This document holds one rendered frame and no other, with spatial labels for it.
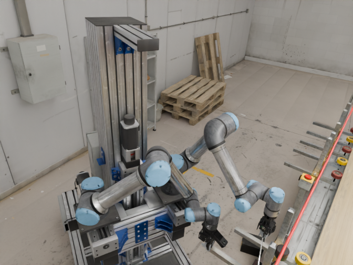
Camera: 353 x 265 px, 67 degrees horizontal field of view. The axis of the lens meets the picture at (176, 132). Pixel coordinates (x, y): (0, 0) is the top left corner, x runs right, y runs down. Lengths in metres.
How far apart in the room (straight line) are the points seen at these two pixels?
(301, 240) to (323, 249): 0.40
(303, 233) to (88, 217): 1.61
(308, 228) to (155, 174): 1.51
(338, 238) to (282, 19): 7.42
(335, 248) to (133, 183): 1.28
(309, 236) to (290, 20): 7.16
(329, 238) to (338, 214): 0.26
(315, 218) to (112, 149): 1.71
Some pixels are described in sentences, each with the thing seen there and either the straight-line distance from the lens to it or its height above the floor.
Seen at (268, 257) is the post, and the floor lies 1.02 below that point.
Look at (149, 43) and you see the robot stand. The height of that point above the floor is 2.01.
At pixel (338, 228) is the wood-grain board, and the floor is 0.90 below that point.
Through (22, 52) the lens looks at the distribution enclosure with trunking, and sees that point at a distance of 2.87.
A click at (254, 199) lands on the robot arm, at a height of 1.30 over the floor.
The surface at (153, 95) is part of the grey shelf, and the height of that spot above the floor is 0.60.
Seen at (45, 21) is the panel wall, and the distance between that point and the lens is 3.25.
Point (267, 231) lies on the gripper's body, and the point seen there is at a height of 1.09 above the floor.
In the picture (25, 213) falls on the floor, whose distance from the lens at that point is 3.33.
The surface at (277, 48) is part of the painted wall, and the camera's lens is 8.93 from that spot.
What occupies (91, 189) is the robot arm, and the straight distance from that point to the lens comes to 1.48.
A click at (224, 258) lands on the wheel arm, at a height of 0.86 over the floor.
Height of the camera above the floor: 2.24
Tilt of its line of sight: 31 degrees down
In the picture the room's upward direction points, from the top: 4 degrees clockwise
